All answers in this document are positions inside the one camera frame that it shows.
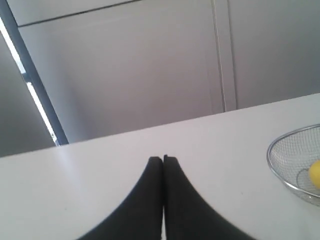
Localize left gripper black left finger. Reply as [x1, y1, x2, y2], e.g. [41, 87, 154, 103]
[80, 156, 164, 240]

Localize white cabinet doors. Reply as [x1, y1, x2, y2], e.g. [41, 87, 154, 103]
[7, 0, 320, 143]

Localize oval wire mesh basket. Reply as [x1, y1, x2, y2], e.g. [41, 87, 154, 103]
[266, 124, 320, 206]

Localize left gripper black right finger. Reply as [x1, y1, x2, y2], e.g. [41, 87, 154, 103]
[163, 155, 250, 240]

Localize yellow lemon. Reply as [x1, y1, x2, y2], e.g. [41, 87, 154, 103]
[308, 160, 320, 189]

